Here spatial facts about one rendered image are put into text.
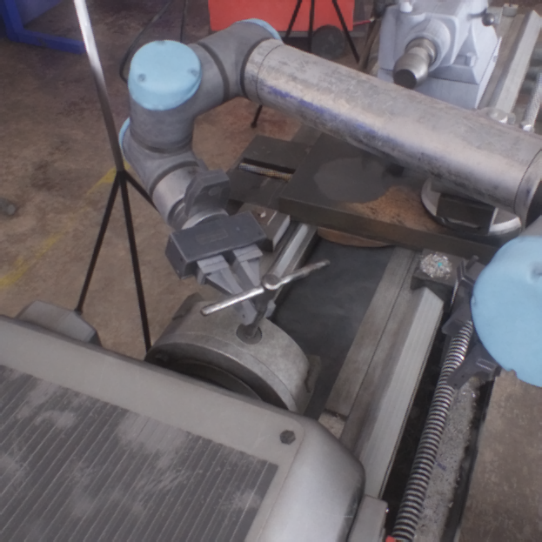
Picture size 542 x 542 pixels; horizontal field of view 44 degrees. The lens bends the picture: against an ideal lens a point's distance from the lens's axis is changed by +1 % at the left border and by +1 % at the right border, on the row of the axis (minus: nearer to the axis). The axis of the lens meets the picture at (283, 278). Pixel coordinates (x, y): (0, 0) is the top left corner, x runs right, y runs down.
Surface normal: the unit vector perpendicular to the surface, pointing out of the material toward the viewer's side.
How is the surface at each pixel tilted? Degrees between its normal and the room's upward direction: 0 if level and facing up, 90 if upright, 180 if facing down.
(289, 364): 54
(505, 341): 86
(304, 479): 37
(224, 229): 20
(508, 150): 31
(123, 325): 0
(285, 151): 0
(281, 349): 42
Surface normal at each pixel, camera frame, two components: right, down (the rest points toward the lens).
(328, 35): -0.05, 0.70
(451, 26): -0.39, 0.65
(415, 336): 0.52, -0.43
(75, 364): -0.02, -0.71
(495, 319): -0.77, 0.40
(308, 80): -0.50, -0.22
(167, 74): 0.14, -0.48
